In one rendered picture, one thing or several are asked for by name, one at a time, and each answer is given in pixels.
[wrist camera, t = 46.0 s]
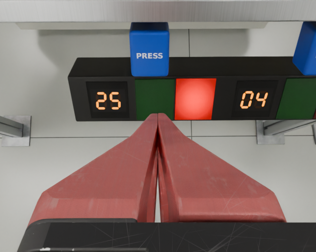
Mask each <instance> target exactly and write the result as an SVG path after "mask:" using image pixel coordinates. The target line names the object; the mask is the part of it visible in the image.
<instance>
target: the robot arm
mask: <svg viewBox="0 0 316 252"><path fill-rule="evenodd" d="M157 179H158V187H159V204H160V220H161V222H155V212H156V196H157ZM17 252H316V222H287V220H286V218H285V216H284V213H283V211H282V208H281V206H280V203H279V201H278V199H277V197H276V195H275V193H274V192H273V191H271V190H270V189H268V188H267V187H265V186H264V185H262V184H261V183H259V182H257V181H256V180H254V179H253V178H251V177H250V176H248V175H246V174H245V173H243V172H242V171H240V170H238V169H237V168H235V167H234V166H232V165H231V164H229V163H227V162H226V161H224V160H223V159H221V158H220V157H218V156H216V155H215V154H213V153H212V152H210V151H208V150H207V149H205V148H204V147H202V146H201V145H199V144H197V143H196V142H194V141H193V140H191V139H189V138H188V137H186V136H185V135H184V134H183V133H182V132H181V131H180V130H179V129H178V128H177V127H176V126H175V124H174V123H173V122H172V121H171V120H170V119H169V118H168V117H167V115H166V114H164V113H158V114H157V113H152V114H150V115H149V116H148V117H147V119H146V120H145V121H144V122H143V123H142V124H141V125H140V127H139V128H138V129H137V130H136V131H135V132H134V133H133V134H132V135H131V136H130V137H128V138H127V139H125V140H124V141H122V142H121V143H119V144H117V145H116V146H114V147H113V148H111V149H110V150H108V151H106V152H105V153H103V154H102V155H100V156H99V157H97V158H95V159H94V160H92V161H91V162H89V163H88V164H86V165H84V166H83V167H81V168H80V169H78V170H77V171H75V172H73V173H72V174H70V175H69V176H67V177H66V178H64V179H62V180H61V181H59V182H58V183H56V184H55V185H53V186H51V187H50V188H48V189H47V190H45V191H44V192H43V193H42V194H41V196H40V197H39V199H38V201H37V203H36V206H35V208H34V211H33V213H32V216H31V218H30V220H29V223H28V225H27V228H26V230H25V233H24V235H23V238H22V240H21V242H20V245H19V247H18V250H17Z"/></svg>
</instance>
